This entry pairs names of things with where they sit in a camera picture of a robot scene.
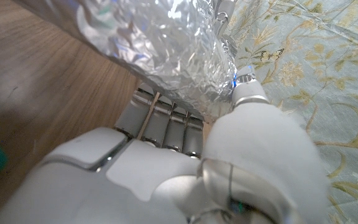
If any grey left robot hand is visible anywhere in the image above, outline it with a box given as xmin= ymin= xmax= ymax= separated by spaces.
xmin=213 ymin=0 xmax=238 ymax=40

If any floral printed backdrop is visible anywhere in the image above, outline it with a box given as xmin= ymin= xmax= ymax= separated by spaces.
xmin=225 ymin=0 xmax=358 ymax=224

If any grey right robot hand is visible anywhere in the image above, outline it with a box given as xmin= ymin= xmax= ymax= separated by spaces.
xmin=0 ymin=64 xmax=331 ymax=224

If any aluminum foil roll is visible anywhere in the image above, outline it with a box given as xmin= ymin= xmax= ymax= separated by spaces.
xmin=12 ymin=0 xmax=239 ymax=121

